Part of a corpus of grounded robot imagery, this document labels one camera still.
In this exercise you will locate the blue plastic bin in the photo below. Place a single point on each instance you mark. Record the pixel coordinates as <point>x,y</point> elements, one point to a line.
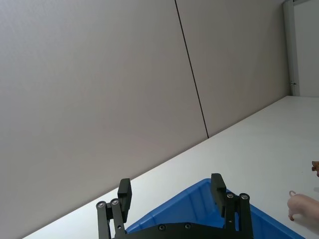
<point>184,206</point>

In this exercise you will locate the brown toy animal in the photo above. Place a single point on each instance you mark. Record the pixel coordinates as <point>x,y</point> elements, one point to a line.
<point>316,167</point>

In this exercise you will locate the grey door frame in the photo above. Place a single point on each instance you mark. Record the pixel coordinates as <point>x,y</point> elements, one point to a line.
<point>290,44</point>

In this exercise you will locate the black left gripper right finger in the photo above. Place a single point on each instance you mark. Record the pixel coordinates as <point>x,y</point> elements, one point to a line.
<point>218,196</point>

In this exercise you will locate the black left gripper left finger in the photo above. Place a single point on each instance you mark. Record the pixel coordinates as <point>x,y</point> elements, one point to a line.
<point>123,199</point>

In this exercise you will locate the pink toy pig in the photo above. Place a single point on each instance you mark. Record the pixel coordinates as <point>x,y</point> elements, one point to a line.
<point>302,206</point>

